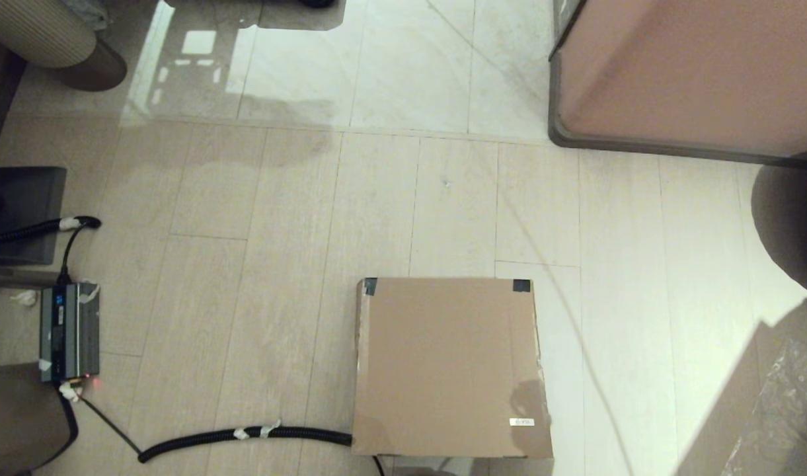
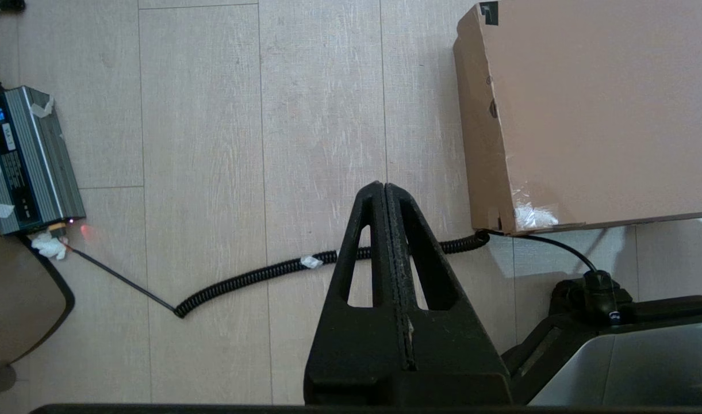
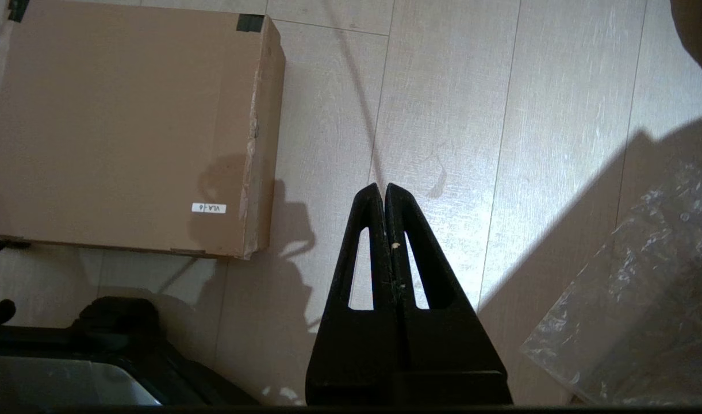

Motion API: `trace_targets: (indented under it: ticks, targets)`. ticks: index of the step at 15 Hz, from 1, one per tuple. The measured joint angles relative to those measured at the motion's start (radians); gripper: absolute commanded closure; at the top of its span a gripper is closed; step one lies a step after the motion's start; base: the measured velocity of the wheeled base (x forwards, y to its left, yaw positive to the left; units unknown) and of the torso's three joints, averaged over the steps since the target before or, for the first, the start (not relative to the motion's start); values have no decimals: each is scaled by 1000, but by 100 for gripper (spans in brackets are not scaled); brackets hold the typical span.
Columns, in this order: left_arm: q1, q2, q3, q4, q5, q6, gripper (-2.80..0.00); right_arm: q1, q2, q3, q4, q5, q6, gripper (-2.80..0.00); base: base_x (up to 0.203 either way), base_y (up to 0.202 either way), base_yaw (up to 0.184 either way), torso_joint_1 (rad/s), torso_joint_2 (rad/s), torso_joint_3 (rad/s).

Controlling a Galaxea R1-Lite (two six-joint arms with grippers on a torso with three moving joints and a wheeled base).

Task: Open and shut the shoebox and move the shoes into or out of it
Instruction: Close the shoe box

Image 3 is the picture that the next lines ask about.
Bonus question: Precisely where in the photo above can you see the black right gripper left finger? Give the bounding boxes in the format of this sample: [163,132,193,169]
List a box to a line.
[306,183,397,406]

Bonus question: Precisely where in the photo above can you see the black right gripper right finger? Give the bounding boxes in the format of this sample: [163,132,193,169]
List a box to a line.
[384,183,513,406]

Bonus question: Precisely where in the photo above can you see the brown cardboard box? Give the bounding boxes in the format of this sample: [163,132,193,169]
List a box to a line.
[0,0,286,260]

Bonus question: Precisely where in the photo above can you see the black robot base chassis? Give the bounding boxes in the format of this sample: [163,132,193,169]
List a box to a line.
[0,296,260,407]

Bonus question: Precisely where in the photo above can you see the clear crinkled plastic sheet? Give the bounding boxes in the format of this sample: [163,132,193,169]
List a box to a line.
[520,161,702,407]

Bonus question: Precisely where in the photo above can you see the round dark stool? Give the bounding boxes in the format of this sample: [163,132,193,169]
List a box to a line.
[670,0,702,85]

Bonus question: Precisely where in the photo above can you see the thin black floor cable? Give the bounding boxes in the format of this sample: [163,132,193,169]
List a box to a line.
[327,0,386,186]

